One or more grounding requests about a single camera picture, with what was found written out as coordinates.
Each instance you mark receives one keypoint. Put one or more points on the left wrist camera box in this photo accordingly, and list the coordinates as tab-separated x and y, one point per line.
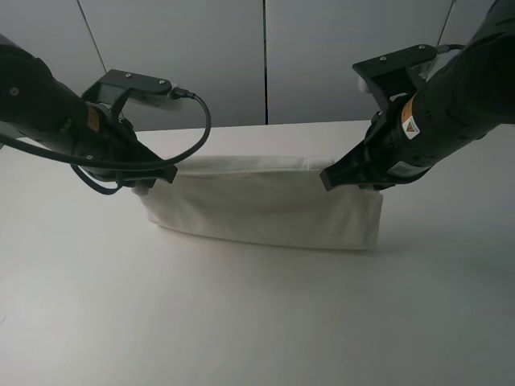
116	87

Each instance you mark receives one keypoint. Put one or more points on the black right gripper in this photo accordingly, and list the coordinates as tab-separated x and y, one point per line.
380	161

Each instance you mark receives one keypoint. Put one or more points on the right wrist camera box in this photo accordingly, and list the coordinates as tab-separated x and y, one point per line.
398	72

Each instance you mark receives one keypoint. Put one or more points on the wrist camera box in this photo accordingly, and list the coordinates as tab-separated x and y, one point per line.
398	72
116	87

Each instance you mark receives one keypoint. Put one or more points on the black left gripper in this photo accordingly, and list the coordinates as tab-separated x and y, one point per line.
98	136

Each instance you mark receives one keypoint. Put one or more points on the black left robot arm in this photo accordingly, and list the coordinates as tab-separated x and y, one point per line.
35	103

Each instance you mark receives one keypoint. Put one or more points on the white towel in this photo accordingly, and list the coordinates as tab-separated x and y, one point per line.
269	200

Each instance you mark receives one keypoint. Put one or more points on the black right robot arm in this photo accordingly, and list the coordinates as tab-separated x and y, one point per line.
433	101

